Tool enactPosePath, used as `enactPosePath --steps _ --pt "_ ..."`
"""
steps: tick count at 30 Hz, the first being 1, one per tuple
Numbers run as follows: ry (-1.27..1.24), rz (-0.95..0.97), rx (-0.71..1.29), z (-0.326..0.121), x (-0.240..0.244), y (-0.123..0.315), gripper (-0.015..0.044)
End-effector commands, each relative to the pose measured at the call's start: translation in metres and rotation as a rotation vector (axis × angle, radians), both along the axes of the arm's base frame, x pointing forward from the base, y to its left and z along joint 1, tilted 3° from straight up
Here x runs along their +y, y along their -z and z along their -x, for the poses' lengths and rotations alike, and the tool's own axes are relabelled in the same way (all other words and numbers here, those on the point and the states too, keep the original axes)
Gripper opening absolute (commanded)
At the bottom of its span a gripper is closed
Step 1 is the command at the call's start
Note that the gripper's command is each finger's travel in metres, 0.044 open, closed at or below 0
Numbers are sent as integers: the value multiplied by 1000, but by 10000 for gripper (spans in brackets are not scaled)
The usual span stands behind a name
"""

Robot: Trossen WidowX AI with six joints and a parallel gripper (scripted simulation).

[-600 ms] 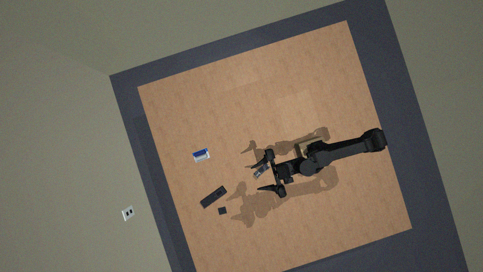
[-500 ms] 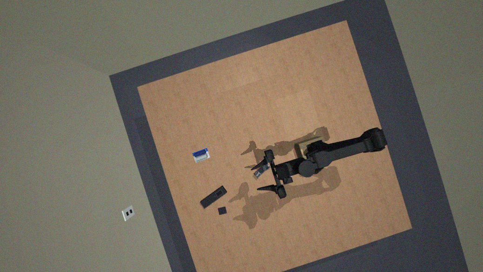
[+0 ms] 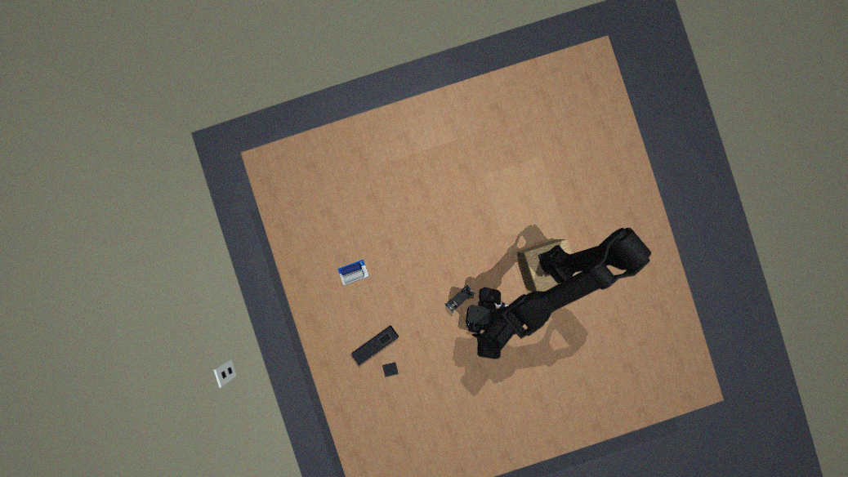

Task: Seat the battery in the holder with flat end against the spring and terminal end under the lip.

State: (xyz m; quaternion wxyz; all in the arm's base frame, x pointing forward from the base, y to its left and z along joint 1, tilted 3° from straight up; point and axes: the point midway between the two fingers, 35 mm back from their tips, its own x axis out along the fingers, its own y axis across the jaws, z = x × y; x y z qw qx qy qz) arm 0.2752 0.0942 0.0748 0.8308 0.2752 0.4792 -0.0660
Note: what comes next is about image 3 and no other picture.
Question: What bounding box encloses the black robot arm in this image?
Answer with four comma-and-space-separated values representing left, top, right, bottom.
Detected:
466, 228, 651, 354

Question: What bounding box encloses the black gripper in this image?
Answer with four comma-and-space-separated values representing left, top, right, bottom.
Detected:
472, 288, 501, 359

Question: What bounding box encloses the dark grey battery holder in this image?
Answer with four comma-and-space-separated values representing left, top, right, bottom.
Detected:
445, 285, 475, 313

